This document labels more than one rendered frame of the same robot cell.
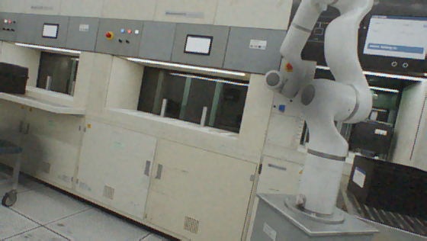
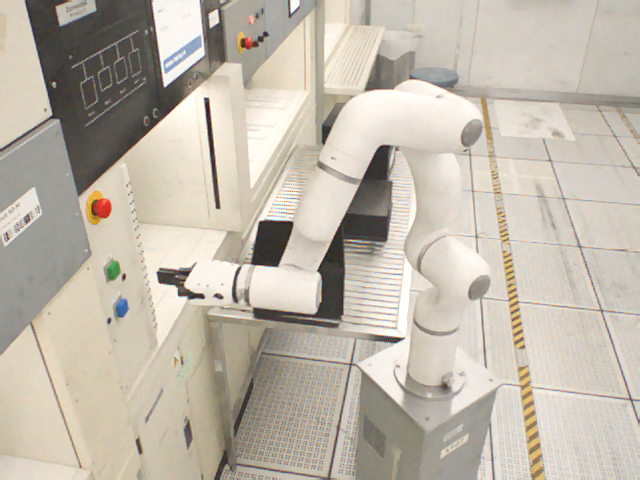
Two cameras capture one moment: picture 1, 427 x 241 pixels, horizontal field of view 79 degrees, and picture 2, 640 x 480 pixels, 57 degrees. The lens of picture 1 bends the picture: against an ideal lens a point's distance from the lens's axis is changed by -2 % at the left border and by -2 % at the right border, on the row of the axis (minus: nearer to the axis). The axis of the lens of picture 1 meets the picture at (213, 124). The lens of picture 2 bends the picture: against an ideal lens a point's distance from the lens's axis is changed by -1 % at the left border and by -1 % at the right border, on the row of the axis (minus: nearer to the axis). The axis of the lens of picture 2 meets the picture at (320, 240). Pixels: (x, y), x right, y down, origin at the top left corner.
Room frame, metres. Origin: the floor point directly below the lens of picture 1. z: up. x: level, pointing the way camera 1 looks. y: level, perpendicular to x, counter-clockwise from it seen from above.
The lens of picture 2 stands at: (1.37, 0.69, 1.92)
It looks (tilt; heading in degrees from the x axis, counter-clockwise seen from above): 33 degrees down; 259
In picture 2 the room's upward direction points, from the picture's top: straight up
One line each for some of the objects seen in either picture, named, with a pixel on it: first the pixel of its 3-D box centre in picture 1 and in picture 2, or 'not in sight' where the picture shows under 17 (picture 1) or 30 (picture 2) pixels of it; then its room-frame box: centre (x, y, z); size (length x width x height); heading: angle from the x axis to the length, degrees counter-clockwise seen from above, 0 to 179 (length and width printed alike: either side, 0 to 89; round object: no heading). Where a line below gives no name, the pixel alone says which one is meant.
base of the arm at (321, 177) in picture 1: (319, 183); (432, 347); (0.85, -0.38, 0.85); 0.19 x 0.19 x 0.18
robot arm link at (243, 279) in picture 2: not in sight; (247, 286); (1.32, -0.27, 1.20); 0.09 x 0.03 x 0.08; 68
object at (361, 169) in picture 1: (392, 184); (299, 266); (1.13, -0.82, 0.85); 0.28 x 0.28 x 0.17; 78
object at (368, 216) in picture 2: not in sight; (352, 202); (0.86, -1.22, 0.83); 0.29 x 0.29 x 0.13; 69
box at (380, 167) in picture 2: not in sight; (361, 144); (0.72, -1.61, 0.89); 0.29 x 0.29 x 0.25; 65
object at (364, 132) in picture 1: (369, 132); not in sight; (1.78, -1.05, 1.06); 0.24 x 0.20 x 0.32; 68
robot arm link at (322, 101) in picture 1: (325, 118); (450, 288); (0.84, -0.35, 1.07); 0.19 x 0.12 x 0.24; 108
